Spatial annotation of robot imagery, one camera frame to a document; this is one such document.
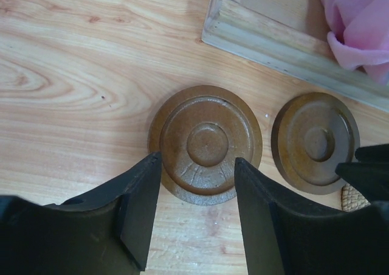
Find woven rattan coaster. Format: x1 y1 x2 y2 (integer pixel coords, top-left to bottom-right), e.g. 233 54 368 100
341 184 370 212

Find pink shirt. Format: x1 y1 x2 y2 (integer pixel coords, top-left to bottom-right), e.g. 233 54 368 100
321 0 388 85

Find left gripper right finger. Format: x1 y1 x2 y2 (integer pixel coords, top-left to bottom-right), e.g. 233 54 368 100
233 156 344 275

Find grooved dark wooden coaster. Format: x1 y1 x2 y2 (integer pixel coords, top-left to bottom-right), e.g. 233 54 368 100
148 85 263 206

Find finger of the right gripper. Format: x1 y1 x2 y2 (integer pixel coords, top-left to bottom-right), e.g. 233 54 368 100
335 144 389 202

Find wooden clothes rack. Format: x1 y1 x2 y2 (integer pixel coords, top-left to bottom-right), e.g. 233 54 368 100
202 0 388 111

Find plain brown wooden coaster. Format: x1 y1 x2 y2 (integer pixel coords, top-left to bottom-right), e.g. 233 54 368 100
271 92 360 195

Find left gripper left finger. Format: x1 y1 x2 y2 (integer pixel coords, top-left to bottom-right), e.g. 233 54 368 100
44 153 162 271

